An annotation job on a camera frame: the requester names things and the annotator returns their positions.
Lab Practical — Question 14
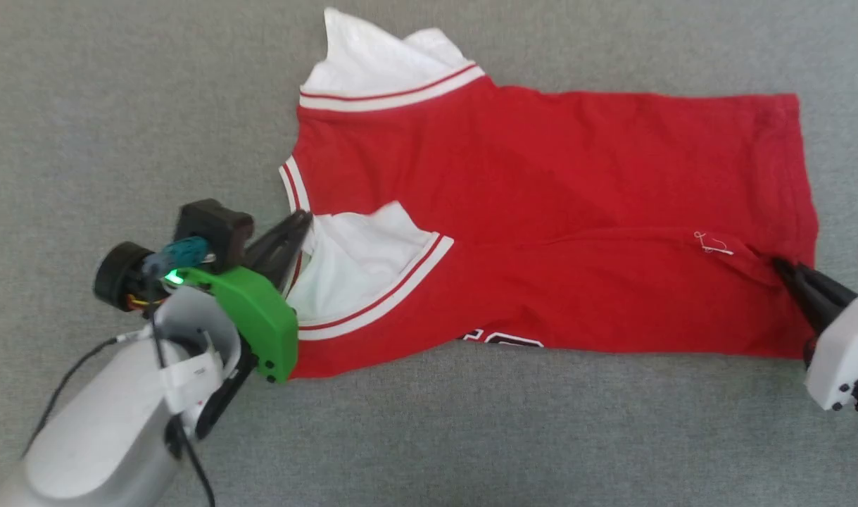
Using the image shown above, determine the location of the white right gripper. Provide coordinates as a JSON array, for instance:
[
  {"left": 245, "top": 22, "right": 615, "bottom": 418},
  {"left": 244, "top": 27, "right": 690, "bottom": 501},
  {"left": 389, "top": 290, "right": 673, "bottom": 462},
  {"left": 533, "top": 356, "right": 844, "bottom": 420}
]
[{"left": 774, "top": 258, "right": 858, "bottom": 413}]

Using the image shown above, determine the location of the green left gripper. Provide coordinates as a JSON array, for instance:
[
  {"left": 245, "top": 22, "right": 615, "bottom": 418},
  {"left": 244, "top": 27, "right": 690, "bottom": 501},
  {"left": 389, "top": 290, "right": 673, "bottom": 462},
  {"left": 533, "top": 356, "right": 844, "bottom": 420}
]
[{"left": 172, "top": 209, "right": 314, "bottom": 385}]

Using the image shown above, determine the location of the red and white jersey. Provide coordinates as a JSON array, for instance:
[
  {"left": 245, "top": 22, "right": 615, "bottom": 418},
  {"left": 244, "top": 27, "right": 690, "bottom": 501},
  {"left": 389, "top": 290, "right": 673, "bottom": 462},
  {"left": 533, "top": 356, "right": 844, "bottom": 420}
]
[{"left": 279, "top": 7, "right": 821, "bottom": 382}]

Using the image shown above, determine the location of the teal cable plug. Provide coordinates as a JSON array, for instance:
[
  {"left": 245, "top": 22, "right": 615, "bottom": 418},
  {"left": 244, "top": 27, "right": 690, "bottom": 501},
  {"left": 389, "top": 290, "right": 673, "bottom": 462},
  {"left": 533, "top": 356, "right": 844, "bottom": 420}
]
[{"left": 143, "top": 237, "right": 213, "bottom": 277}]

